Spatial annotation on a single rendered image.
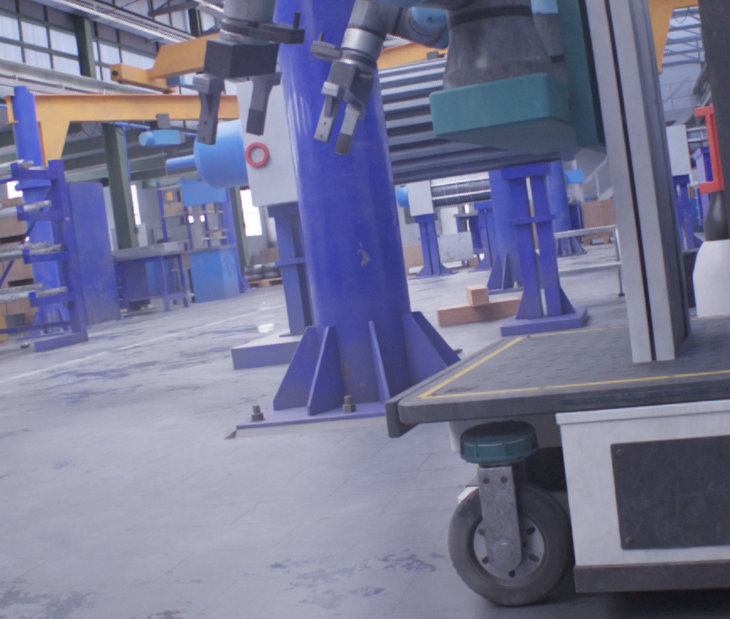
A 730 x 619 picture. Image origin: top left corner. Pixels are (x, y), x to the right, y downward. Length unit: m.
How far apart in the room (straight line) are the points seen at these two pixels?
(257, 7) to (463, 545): 0.83
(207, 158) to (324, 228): 2.45
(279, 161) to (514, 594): 4.20
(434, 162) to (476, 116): 4.03
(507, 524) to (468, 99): 0.58
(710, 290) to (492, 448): 1.54
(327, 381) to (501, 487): 1.96
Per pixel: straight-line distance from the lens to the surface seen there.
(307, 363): 3.54
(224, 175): 5.81
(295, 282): 5.73
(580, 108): 1.52
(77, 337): 10.37
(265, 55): 1.64
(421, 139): 5.34
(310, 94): 3.44
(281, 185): 5.51
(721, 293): 2.90
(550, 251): 5.46
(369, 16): 2.02
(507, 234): 8.85
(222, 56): 1.58
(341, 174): 3.39
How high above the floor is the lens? 0.53
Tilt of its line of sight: 3 degrees down
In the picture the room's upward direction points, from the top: 8 degrees counter-clockwise
